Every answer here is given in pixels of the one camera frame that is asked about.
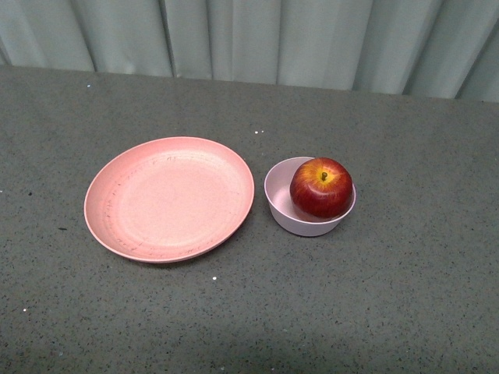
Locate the pink round plate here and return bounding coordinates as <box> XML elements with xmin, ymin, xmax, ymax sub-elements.
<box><xmin>84</xmin><ymin>136</ymin><xmax>254</xmax><ymax>263</ymax></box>

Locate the red apple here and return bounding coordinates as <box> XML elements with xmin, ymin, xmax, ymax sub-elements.
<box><xmin>289</xmin><ymin>157</ymin><xmax>353</xmax><ymax>219</ymax></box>

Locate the light pink bowl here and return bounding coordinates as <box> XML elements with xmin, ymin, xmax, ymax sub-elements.
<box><xmin>264</xmin><ymin>157</ymin><xmax>356</xmax><ymax>237</ymax></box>

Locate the white pleated curtain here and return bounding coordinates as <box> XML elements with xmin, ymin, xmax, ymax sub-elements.
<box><xmin>1</xmin><ymin>1</ymin><xmax>498</xmax><ymax>102</ymax></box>

